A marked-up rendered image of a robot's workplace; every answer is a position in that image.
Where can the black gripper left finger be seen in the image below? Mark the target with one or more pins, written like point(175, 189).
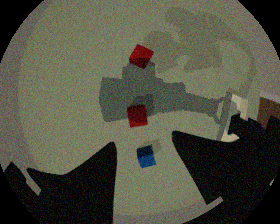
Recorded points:
point(88, 187)

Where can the blue cube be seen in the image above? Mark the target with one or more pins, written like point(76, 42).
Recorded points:
point(146, 157)

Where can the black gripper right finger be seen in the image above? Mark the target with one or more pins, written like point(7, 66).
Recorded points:
point(212, 163)

